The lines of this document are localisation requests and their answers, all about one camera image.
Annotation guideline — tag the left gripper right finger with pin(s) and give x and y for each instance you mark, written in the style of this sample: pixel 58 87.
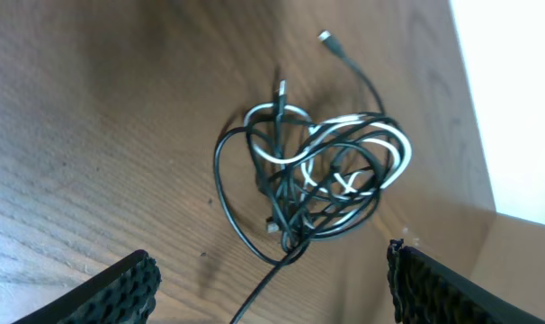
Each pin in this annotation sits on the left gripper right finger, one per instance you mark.
pixel 426 291

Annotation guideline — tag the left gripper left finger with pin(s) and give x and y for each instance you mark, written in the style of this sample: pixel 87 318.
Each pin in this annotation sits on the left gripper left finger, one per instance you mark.
pixel 122 293

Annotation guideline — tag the cardboard panel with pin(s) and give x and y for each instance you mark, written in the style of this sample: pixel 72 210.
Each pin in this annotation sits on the cardboard panel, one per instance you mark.
pixel 511 263

